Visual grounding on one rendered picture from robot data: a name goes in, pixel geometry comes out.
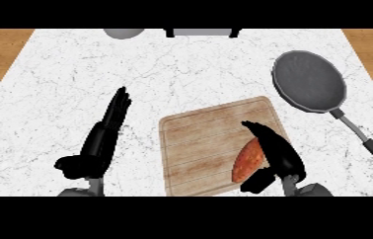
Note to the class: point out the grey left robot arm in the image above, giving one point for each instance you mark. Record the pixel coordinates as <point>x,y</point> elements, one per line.
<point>84,187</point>

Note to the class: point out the orange sweet potato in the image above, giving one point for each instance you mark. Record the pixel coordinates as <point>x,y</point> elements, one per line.
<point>248,162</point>

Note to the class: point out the grey round object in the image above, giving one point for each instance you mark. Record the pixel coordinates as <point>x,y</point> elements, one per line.
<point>124,33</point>

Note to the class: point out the grey appliance with black legs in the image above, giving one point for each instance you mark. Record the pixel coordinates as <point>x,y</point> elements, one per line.
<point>201,32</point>

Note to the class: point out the dark grey frying pan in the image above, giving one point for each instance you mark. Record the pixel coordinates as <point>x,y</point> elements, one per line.
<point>310,85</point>

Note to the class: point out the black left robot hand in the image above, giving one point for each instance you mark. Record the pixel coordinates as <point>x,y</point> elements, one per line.
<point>99,144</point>

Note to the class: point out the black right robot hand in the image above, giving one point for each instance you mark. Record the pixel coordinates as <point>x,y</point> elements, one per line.
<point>283,154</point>

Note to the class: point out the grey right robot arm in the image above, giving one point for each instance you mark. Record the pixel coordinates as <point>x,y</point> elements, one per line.
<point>304,187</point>

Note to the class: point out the wooden cutting board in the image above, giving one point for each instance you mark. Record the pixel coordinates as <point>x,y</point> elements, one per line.
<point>214,150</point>

